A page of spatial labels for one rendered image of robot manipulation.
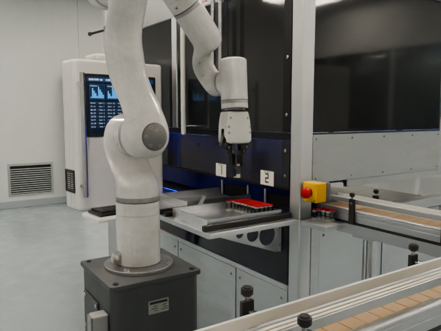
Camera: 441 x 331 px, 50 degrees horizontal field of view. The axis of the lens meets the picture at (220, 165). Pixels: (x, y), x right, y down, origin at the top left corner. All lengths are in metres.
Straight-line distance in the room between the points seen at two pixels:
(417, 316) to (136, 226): 0.71
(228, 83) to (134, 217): 0.49
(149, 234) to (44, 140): 5.83
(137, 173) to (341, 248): 1.05
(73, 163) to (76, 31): 4.96
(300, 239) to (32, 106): 5.60
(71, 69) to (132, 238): 1.31
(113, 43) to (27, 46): 5.83
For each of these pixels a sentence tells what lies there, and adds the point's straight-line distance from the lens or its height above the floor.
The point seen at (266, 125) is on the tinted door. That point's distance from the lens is 1.94.
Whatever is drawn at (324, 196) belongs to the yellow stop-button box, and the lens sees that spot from 1.77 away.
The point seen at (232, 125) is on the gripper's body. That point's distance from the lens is 1.43.
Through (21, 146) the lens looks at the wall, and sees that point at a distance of 6.99.
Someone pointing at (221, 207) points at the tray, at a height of 0.89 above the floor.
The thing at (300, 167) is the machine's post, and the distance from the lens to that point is 1.79.
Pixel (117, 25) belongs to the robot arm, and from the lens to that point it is 1.24.
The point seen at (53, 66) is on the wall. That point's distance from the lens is 7.11.
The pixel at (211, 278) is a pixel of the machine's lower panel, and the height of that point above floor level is 0.46.
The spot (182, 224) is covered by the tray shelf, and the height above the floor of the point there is 0.88.
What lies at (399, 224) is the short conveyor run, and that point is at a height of 0.92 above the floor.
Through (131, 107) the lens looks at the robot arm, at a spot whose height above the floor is 1.30.
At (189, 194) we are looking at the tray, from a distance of 2.28.
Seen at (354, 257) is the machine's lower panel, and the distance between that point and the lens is 2.11.
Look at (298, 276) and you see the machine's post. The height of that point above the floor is 0.66.
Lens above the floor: 1.28
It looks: 6 degrees down
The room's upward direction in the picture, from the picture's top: straight up
